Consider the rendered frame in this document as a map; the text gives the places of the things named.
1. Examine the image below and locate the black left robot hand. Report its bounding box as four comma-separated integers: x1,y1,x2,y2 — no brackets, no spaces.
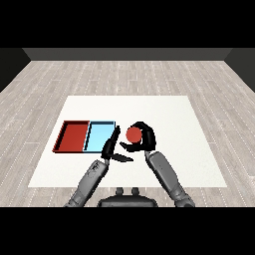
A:
101,126,134,163

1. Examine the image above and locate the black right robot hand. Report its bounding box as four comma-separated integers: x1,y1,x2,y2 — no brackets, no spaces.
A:
119,121,157,153

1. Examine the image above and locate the small red can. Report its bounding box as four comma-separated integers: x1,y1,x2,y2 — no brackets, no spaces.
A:
126,127,143,144

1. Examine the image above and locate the light blue shallow open box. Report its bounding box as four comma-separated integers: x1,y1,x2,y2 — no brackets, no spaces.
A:
82,120,117,154

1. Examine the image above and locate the red shallow open box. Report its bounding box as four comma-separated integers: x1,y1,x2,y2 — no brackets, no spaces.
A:
52,120,91,154

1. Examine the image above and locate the dark grey robot body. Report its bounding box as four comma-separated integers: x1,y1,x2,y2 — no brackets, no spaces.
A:
97,187,159,208

